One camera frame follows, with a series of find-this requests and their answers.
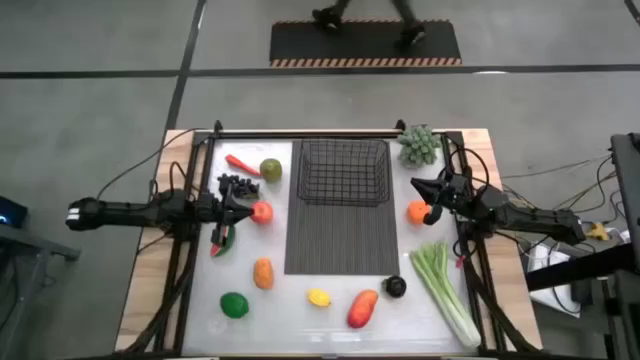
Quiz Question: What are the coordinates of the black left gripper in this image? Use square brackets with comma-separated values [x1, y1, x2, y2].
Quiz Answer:
[199, 174, 255, 247]

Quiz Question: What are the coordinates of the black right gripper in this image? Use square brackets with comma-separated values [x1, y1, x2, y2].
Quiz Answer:
[410, 172, 476, 226]

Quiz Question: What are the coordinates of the black toy grape bunch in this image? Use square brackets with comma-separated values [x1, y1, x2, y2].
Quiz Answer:
[227, 173, 260, 201]

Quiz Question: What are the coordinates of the red toy apple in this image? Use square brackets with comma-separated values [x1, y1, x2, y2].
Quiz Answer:
[249, 200, 275, 226]

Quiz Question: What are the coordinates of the round toy orange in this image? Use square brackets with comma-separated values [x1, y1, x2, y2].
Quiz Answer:
[406, 199, 432, 226]

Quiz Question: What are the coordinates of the red watermelon slice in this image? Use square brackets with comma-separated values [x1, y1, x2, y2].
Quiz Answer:
[209, 224, 237, 259]

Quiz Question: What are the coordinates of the green-brown toy pear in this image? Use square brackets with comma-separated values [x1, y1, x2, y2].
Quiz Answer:
[259, 157, 284, 184]

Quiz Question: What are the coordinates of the orange lumpy toy potato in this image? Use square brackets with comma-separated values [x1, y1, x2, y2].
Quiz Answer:
[252, 257, 276, 291]

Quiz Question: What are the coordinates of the green toy lime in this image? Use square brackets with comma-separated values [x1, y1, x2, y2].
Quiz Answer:
[219, 291, 250, 320]

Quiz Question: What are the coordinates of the green toy celery bunch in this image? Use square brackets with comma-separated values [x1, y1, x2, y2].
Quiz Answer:
[409, 241, 482, 350]

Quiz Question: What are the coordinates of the yellow toy lemon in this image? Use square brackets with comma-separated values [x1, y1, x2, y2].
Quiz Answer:
[306, 287, 332, 308]

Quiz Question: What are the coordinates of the red-orange toy mango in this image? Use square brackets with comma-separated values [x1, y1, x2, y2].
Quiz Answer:
[346, 289, 380, 330]

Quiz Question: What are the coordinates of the grey woven placemat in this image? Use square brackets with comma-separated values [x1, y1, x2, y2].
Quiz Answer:
[284, 139, 400, 276]

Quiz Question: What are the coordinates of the white floor box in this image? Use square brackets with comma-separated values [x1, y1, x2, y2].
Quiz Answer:
[527, 242, 584, 319]

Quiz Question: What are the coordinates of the black hazard-striped floor mat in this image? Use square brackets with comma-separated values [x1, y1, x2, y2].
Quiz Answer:
[269, 19, 462, 68]

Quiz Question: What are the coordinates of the black side desk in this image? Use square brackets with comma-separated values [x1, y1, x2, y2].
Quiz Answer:
[524, 132, 640, 360]

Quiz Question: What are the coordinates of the yellow power plug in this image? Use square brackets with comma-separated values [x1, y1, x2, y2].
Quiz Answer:
[584, 222, 609, 241]

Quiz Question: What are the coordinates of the person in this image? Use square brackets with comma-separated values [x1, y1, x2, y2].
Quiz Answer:
[310, 0, 429, 51]

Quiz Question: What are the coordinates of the grey side desk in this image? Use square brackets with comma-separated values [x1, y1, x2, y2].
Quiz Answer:
[0, 219, 81, 360]

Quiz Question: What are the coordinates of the blue-lit black device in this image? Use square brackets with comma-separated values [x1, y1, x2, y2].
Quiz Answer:
[0, 195, 29, 230]

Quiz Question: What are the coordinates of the black wire basket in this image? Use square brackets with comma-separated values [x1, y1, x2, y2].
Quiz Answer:
[296, 138, 392, 208]

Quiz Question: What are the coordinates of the black aluminium table frame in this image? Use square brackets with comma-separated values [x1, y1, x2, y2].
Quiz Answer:
[122, 128, 541, 359]

